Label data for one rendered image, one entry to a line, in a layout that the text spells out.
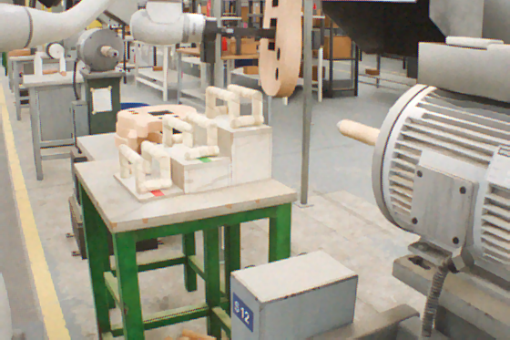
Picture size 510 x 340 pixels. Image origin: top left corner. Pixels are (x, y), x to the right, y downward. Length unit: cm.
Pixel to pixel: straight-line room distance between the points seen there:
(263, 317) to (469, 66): 43
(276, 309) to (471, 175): 30
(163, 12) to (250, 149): 51
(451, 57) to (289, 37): 76
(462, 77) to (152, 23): 99
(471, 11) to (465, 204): 38
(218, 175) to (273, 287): 97
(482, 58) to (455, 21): 20
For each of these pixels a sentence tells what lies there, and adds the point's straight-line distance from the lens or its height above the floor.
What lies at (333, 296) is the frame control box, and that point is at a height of 109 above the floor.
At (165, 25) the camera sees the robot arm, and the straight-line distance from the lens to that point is 152.
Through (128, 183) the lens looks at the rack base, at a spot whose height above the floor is 94.
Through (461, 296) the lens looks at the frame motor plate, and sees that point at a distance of 74.
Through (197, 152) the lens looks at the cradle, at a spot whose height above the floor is 105.
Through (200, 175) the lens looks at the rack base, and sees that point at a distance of 163.
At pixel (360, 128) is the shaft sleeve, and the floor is 126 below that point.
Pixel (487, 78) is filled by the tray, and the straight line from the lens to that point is 71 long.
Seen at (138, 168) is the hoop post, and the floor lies 102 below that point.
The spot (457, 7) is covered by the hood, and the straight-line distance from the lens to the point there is 90.
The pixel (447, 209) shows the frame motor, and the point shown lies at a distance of 69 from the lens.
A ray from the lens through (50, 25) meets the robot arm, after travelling 128.
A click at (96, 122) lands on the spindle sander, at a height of 82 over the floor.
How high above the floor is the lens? 148
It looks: 15 degrees down
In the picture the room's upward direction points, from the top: straight up
